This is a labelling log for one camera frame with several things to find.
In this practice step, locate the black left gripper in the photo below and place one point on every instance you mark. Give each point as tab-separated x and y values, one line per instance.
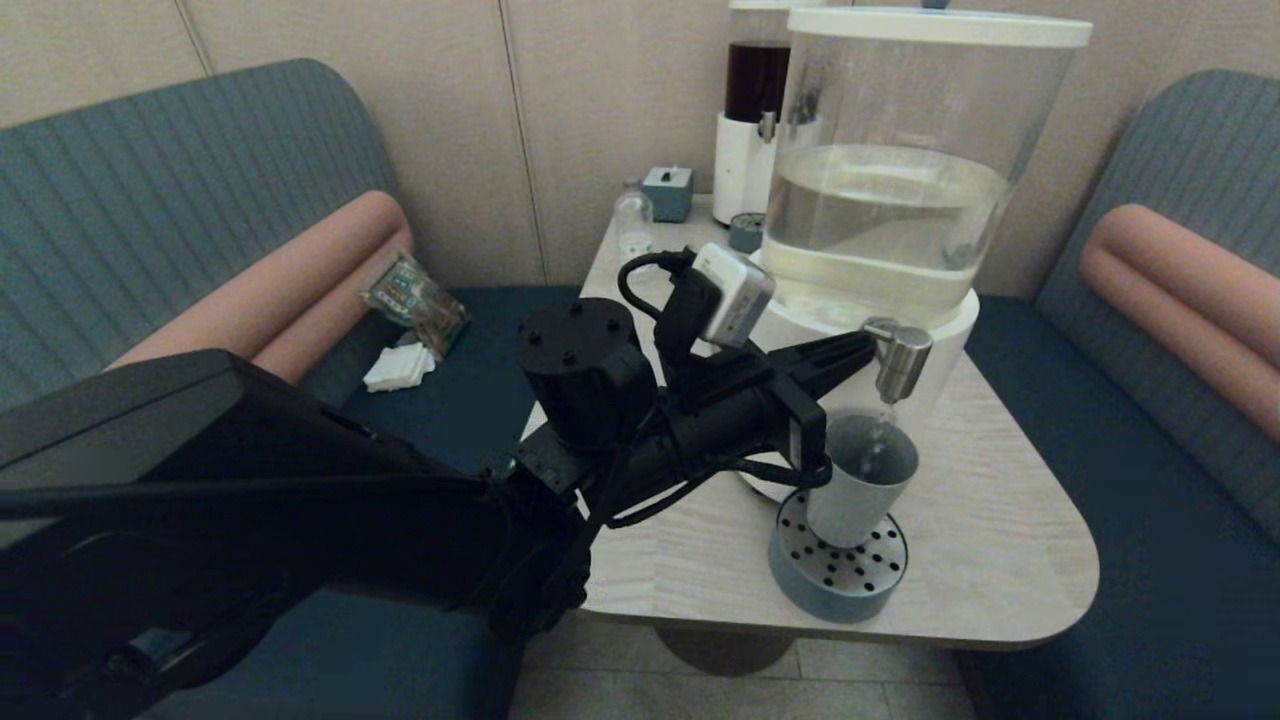
730	420

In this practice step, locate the steel dispenser tap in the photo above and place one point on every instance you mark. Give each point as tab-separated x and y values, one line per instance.
905	360

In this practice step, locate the grey plastic cup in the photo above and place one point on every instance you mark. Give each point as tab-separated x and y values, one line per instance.
870	490

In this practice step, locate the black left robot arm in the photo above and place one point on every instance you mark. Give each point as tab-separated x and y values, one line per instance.
250	500

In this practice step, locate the small blue-grey drip tray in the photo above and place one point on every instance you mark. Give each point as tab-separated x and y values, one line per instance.
745	234

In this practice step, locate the large clear water dispenser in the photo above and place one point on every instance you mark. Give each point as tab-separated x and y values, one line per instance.
900	220

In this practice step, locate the dark drink dispenser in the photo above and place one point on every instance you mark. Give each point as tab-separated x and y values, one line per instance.
740	168

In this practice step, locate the round blue-grey drip tray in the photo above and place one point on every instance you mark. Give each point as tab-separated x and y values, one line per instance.
835	590

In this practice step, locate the blue-grey tissue box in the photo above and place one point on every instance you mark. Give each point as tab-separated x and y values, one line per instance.
668	196

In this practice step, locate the small clear bottle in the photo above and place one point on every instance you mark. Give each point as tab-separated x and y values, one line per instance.
634	220

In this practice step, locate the pink bolster cushion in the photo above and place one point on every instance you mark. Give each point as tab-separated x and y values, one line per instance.
1180	288
300	290

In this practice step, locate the teal upholstered bench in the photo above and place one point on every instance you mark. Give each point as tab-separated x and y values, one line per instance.
1150	560
150	200

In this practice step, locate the green snack packet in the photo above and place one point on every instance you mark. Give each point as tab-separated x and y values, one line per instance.
415	301

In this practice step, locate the white napkin stack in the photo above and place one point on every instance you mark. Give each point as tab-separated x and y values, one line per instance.
400	368

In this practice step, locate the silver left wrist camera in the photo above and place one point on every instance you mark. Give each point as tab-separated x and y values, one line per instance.
735	295

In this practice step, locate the brass table pedestal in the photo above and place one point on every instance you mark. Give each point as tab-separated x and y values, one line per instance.
725	650

